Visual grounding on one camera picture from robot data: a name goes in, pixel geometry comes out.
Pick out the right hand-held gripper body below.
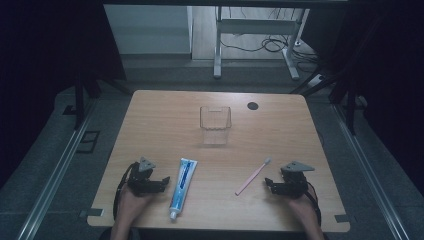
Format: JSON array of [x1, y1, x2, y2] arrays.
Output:
[[279, 160, 316, 200]]

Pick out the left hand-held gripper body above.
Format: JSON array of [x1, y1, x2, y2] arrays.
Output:
[[126, 156, 158, 198]]

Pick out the white and blue toothpaste tube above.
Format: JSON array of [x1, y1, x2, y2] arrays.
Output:
[[168, 157, 198, 223]]

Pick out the pink toothbrush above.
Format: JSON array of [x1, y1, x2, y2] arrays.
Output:
[[234, 157, 273, 197]]

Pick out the clear plastic container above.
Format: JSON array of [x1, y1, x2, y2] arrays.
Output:
[[199, 105, 233, 147]]

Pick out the person's right hand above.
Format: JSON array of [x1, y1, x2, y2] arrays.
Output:
[[287, 184, 322, 222]]

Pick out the person's left hand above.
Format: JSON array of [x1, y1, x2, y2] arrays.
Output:
[[114, 184, 154, 223]]

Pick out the grey tape piece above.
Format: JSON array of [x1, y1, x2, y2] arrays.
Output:
[[79, 208, 105, 218], [334, 214, 356, 224]]

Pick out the black metal stand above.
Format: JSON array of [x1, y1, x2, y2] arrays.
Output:
[[73, 71, 133, 131], [289, 66, 359, 136]]

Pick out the white power strip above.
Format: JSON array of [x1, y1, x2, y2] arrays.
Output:
[[308, 73, 326, 88]]

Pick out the white cabinet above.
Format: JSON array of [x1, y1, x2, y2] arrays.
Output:
[[103, 4, 194, 55]]

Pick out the dark curtain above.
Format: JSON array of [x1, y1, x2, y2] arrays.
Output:
[[0, 0, 127, 188], [306, 0, 424, 188]]

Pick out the right hand-held gripper black cable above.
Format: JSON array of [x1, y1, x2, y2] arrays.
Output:
[[306, 181, 323, 226]]

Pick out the hand-held gripper black cable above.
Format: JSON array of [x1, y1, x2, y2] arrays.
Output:
[[112, 162, 138, 221], [306, 181, 323, 226]]

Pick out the left hand-held gripper black cable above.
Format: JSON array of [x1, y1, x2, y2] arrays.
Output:
[[112, 162, 138, 221]]

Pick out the metal floor rail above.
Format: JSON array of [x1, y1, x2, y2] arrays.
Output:
[[333, 104, 411, 240], [16, 99, 98, 240]]

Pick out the black floor cables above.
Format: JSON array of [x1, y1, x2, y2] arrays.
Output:
[[219, 7, 321, 73]]

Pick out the white desk frame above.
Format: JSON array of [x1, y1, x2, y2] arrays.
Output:
[[213, 6, 311, 81]]

